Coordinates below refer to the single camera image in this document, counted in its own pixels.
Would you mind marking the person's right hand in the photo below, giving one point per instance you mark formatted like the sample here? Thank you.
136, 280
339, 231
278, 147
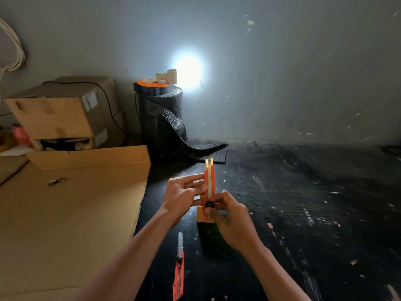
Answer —
235, 224

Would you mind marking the person's left hand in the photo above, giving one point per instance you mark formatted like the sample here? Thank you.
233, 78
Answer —
177, 199

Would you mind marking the person's right thumb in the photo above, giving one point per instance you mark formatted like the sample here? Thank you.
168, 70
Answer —
213, 214

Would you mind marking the person's left thumb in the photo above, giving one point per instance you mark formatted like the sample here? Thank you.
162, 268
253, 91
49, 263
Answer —
200, 189

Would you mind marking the orange utility knife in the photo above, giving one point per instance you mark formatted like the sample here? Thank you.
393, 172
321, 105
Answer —
209, 181
179, 272

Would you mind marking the person's right forearm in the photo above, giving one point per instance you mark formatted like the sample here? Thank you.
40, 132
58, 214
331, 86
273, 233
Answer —
275, 275

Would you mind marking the person's left forearm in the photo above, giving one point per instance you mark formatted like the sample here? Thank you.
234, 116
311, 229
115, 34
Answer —
131, 260

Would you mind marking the small yellow box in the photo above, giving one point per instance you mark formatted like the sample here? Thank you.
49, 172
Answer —
199, 216

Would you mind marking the black foam roll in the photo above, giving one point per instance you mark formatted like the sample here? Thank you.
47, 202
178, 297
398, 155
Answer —
163, 122

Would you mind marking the brown cardboard box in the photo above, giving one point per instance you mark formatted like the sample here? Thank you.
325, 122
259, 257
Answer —
59, 112
112, 131

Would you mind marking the orange and white lamp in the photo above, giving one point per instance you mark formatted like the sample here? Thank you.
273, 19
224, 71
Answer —
155, 82

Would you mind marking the large flat cardboard sheet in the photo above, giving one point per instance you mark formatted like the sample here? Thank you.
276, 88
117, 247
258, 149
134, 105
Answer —
69, 222

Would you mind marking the small metal clip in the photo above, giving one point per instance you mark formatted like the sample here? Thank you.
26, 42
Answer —
57, 181

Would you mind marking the pink plastic bag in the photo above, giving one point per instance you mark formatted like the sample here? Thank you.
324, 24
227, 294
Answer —
21, 135

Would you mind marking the white paper sheet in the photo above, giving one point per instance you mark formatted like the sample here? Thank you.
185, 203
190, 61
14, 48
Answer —
15, 151

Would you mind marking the yellow object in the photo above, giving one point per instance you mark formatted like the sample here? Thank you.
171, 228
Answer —
5, 141

